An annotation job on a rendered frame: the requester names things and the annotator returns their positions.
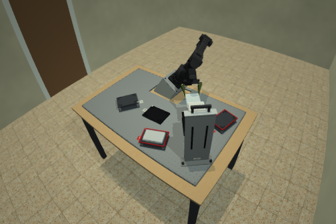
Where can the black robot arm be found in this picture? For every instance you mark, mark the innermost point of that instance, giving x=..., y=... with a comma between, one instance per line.
x=188, y=70

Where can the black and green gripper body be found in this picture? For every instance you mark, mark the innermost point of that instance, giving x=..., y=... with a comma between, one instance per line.
x=191, y=81

